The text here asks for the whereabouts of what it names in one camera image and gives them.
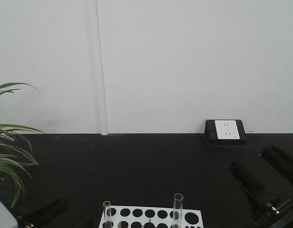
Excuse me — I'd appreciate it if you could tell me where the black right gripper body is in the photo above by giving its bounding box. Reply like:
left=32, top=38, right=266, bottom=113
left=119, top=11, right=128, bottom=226
left=249, top=198, right=293, bottom=228

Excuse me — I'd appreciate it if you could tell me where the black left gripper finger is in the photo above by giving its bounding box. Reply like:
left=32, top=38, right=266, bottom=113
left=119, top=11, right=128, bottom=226
left=17, top=198, right=68, bottom=225

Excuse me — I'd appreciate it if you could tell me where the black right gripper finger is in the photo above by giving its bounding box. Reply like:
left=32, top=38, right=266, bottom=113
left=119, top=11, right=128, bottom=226
left=229, top=161, right=281, bottom=215
left=260, top=145, right=293, bottom=187

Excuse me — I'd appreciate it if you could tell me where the short clear test tube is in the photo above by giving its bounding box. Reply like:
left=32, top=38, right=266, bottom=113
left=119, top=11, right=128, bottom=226
left=103, top=200, right=112, bottom=228

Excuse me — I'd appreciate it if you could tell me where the tall clear test tube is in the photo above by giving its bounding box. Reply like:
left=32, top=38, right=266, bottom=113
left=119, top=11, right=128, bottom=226
left=172, top=193, right=184, bottom=228

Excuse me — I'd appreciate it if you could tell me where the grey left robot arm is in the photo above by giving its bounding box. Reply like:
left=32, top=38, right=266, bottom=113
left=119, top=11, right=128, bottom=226
left=0, top=199, right=68, bottom=228

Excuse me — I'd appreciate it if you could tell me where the green spider plant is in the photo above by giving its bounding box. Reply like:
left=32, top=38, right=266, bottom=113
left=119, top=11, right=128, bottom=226
left=0, top=82, right=45, bottom=209

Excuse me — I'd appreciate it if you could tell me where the white test tube rack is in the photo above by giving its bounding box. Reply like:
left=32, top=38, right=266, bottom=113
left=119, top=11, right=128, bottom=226
left=99, top=206, right=204, bottom=228

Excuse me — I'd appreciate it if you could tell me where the black white power socket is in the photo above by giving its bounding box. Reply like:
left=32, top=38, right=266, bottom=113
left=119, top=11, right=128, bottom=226
left=204, top=120, right=247, bottom=146

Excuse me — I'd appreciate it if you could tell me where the white wall cable duct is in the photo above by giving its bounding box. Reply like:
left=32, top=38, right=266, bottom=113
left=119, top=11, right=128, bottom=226
left=95, top=0, right=109, bottom=135

